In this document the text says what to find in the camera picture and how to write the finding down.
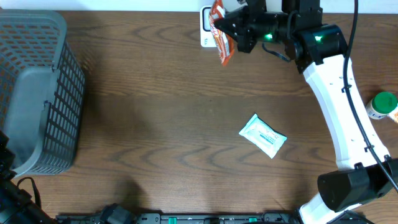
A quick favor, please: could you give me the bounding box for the white barcode scanner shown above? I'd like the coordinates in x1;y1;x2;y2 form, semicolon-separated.
200;5;216;48

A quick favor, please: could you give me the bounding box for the grey plastic mesh basket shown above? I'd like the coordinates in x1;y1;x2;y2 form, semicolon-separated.
1;9;85;175

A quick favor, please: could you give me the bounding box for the green lid jar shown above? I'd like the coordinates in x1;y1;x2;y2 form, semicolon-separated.
366;91;397;119

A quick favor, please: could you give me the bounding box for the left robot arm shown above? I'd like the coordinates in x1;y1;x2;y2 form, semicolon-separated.
1;132;56;224

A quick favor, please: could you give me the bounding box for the red Top chocolate bar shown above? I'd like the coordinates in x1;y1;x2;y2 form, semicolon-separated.
208;0;234;66

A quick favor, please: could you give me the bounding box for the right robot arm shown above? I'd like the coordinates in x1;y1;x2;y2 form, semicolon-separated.
208;0;397;223

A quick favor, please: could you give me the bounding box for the mint Zappy wipes pack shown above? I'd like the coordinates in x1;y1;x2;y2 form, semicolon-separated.
239;113;287;159

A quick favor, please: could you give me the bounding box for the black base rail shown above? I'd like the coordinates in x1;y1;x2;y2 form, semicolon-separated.
55;203;300;224

